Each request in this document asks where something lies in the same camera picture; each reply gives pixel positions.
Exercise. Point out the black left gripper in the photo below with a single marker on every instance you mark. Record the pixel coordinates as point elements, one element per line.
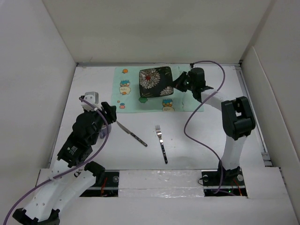
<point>109,111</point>

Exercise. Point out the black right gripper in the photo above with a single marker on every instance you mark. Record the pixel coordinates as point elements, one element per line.
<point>177,83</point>

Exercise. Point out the purple ceramic mug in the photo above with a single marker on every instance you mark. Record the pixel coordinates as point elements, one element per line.
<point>104,131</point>

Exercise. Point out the black floral square plate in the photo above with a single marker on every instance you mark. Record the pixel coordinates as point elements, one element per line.
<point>155,82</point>

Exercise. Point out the steel knife patterned handle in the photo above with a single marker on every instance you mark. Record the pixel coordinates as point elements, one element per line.
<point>132,134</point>

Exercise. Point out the green cartoon print cloth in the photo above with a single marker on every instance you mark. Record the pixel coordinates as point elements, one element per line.
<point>125,95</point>

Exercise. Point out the steel fork patterned handle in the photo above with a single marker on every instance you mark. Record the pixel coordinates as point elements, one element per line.
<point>159,135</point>

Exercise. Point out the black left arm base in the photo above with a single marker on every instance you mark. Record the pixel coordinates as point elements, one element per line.
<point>107,182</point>

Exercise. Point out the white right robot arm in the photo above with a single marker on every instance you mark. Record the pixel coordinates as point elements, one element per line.
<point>237,116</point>

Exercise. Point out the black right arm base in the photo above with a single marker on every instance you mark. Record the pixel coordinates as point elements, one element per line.
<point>217,182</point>

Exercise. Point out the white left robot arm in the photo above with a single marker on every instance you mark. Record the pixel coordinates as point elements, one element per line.
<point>131,145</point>

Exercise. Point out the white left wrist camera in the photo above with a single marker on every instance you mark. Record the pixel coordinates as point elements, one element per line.
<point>93,98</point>

